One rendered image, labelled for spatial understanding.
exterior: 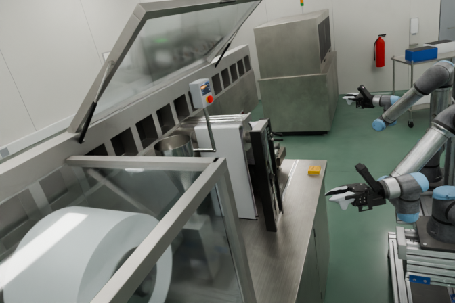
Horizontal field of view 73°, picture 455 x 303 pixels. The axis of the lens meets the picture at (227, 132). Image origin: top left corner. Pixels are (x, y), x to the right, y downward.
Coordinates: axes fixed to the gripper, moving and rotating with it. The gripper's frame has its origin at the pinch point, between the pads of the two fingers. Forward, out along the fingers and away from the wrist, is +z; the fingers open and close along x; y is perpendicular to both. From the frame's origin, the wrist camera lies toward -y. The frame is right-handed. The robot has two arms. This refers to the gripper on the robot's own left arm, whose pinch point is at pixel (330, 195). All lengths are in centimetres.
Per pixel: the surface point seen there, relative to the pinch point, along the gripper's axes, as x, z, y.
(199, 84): 12, 39, -49
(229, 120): 40, 31, -28
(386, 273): 83, -57, 114
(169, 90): 48, 57, -47
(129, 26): -20, 52, -69
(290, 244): 20.0, 14.9, 31.1
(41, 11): 260, 206, -145
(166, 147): 12, 57, -28
